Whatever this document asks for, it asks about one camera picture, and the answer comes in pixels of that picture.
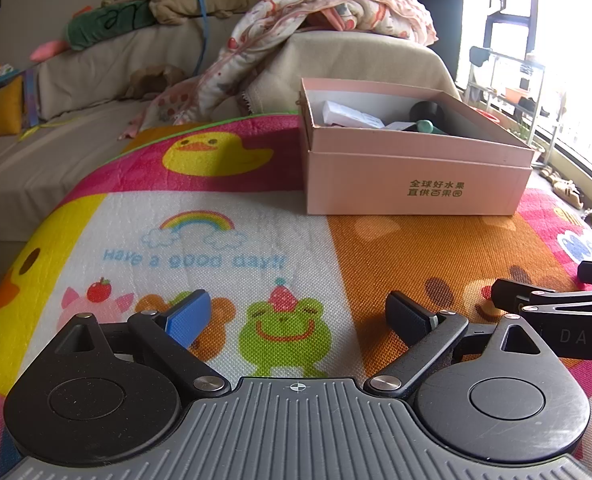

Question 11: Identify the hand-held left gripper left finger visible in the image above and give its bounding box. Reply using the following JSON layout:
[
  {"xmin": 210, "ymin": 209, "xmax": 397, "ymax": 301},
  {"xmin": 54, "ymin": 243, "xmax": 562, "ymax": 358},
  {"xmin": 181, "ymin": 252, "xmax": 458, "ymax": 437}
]
[{"xmin": 50, "ymin": 289, "xmax": 233, "ymax": 397}]

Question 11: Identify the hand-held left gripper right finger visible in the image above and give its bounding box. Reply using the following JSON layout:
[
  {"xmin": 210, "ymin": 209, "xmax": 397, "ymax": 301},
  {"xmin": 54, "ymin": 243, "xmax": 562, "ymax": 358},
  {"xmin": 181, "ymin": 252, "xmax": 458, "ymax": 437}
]
[{"xmin": 364, "ymin": 291, "xmax": 561, "ymax": 400}]

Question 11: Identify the pink cardboard box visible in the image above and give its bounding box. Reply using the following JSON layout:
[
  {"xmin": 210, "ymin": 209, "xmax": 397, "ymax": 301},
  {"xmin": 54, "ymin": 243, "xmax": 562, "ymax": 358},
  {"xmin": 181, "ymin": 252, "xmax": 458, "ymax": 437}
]
[{"xmin": 297, "ymin": 77, "xmax": 536, "ymax": 216}]

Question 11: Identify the white cable box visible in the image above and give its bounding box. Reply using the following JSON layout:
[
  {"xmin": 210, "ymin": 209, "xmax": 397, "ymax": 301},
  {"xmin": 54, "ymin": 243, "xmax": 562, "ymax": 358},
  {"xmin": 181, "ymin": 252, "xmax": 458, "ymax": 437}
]
[{"xmin": 322, "ymin": 100, "xmax": 385, "ymax": 130}]

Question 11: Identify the colourful cartoon play mat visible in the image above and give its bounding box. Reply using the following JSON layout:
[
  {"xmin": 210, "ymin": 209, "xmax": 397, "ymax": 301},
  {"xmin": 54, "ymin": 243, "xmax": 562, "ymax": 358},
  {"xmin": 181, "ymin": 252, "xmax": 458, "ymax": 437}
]
[{"xmin": 0, "ymin": 114, "xmax": 592, "ymax": 480}]

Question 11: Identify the pile of shoes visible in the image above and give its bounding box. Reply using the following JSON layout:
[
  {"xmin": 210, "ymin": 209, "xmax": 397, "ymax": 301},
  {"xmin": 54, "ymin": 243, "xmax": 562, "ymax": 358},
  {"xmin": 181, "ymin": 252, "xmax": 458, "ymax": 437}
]
[{"xmin": 540, "ymin": 164, "xmax": 592, "ymax": 246}]

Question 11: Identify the metal storage rack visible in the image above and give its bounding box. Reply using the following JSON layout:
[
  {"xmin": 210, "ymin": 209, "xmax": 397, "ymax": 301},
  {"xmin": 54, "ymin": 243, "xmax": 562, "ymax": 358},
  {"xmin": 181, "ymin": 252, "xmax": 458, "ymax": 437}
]
[{"xmin": 463, "ymin": 46, "xmax": 567, "ymax": 166}]

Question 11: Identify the black cylinder container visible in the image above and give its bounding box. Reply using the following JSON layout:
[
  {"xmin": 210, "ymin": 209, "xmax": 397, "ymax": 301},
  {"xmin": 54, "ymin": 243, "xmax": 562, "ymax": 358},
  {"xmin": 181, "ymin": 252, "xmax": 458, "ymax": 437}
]
[{"xmin": 410, "ymin": 101, "xmax": 450, "ymax": 136}]

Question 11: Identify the brown plush toy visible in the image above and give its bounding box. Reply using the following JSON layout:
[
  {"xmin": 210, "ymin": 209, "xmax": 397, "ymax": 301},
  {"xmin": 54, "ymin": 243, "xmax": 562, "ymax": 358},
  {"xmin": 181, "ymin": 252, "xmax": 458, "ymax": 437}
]
[{"xmin": 123, "ymin": 64, "xmax": 189, "ymax": 100}]

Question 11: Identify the beige sofa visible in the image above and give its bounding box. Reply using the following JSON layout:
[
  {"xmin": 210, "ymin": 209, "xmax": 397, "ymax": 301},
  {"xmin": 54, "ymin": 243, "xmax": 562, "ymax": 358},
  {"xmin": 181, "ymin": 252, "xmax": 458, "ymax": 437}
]
[{"xmin": 0, "ymin": 22, "xmax": 461, "ymax": 271}]

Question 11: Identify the yellow cushion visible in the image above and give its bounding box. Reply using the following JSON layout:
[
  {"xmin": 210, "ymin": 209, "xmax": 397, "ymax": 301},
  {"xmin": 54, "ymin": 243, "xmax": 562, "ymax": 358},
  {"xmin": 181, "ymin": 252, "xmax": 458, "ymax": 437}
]
[{"xmin": 0, "ymin": 76, "xmax": 25, "ymax": 145}]

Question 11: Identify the pink plush toy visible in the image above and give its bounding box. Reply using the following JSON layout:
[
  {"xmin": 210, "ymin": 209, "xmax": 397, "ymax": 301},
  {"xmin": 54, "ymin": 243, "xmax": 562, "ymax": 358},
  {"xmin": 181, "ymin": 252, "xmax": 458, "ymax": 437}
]
[{"xmin": 30, "ymin": 40, "xmax": 69, "ymax": 62}]

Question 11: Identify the green plush toy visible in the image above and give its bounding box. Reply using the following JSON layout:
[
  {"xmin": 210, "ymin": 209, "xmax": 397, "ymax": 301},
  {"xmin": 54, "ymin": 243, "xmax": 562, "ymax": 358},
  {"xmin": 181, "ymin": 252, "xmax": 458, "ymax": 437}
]
[{"xmin": 63, "ymin": 2, "xmax": 159, "ymax": 52}]

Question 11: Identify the pink printed blanket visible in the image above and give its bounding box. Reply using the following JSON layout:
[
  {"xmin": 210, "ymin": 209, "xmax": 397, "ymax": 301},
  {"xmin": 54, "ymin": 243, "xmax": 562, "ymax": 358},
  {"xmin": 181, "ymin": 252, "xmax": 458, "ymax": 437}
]
[{"xmin": 118, "ymin": 0, "xmax": 438, "ymax": 141}]

